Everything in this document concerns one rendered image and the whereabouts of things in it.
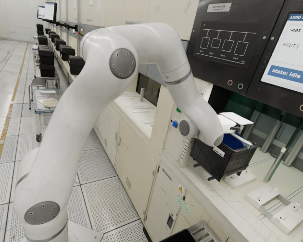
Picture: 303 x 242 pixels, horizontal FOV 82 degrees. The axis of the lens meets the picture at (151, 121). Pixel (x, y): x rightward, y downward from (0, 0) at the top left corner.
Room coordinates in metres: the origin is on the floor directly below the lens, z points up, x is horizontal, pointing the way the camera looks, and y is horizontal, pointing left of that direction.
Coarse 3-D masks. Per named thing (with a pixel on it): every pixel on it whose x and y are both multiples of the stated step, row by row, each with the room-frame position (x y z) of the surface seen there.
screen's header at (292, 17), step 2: (290, 14) 0.66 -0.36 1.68; (292, 14) 0.66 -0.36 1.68; (294, 14) 0.65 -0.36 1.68; (296, 14) 0.65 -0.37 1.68; (298, 14) 0.64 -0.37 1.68; (300, 14) 0.64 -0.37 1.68; (302, 14) 0.64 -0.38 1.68; (290, 16) 0.66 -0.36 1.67; (292, 16) 0.66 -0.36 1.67; (294, 16) 0.65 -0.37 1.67; (296, 16) 0.65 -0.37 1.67; (298, 16) 0.64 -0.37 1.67; (300, 16) 0.64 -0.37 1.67; (302, 16) 0.63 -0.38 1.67; (290, 18) 0.66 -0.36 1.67; (292, 18) 0.65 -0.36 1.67; (294, 18) 0.65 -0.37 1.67; (296, 18) 0.64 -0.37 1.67; (298, 18) 0.64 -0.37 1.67; (300, 18) 0.64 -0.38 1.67; (302, 18) 0.63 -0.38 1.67; (288, 20) 0.66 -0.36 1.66; (290, 20) 0.66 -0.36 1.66; (292, 20) 0.65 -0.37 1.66; (294, 20) 0.65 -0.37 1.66; (296, 20) 0.64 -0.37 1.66; (298, 20) 0.64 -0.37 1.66; (300, 20) 0.63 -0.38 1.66; (302, 20) 0.63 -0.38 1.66
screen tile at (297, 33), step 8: (288, 32) 0.65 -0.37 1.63; (296, 32) 0.63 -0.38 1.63; (288, 40) 0.64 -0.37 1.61; (296, 40) 0.62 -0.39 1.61; (280, 48) 0.65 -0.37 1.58; (288, 48) 0.63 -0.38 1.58; (280, 56) 0.64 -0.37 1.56; (288, 56) 0.62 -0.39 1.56; (296, 56) 0.61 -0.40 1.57; (296, 64) 0.60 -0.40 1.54
